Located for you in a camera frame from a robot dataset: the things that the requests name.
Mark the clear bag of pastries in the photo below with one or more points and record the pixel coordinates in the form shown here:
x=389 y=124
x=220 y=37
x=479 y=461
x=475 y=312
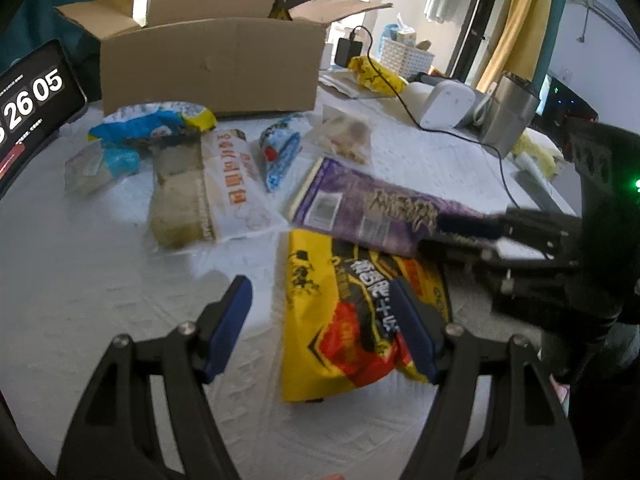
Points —
x=345 y=135

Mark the dark computer monitor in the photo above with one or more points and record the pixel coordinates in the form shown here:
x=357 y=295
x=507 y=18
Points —
x=567 y=100

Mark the black tablet with clock display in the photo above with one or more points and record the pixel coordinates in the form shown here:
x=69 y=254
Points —
x=30 y=110

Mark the bread bag with orange print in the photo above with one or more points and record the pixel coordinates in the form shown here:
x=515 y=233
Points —
x=225 y=195

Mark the small blue and red packet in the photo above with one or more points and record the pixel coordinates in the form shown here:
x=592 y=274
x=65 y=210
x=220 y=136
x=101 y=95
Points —
x=280 y=155

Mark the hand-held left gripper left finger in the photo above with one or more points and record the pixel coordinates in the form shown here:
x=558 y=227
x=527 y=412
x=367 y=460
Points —
x=230 y=325

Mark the black power adapter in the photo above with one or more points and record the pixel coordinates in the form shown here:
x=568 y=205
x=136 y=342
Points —
x=348 y=52

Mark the clear and blue snack pack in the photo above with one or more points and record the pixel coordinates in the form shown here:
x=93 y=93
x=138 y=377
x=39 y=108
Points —
x=100 y=165

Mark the white rounded device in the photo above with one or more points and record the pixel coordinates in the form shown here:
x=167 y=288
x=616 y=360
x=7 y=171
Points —
x=445 y=105

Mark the white paper packet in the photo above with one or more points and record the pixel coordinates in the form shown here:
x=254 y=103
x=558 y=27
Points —
x=340 y=85

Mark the dark door frame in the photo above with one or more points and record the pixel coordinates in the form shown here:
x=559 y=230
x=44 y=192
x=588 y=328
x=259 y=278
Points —
x=475 y=10

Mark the brown cardboard box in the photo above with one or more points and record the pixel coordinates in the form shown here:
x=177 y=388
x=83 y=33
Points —
x=210 y=65

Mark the purple sunflower seed bag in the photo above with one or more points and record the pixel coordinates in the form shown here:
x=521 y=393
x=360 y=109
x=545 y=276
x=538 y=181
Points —
x=340 y=200

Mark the silver metal container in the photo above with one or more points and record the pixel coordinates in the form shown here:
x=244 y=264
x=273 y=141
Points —
x=510 y=115

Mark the blue and white snack bag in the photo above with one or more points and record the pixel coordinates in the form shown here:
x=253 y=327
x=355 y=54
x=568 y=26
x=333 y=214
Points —
x=145 y=125

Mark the yellow and black snack bag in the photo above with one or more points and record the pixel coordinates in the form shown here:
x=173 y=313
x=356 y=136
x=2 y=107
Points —
x=320 y=310

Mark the white plastic basket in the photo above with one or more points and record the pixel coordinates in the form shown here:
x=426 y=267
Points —
x=407 y=57

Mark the yellow printed packet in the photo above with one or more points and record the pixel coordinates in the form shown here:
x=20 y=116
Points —
x=375 y=75

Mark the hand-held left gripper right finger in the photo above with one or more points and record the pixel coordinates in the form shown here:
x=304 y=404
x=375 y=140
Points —
x=415 y=330

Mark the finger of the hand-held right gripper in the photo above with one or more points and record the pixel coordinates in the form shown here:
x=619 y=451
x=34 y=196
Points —
x=530 y=230
x=540 y=290

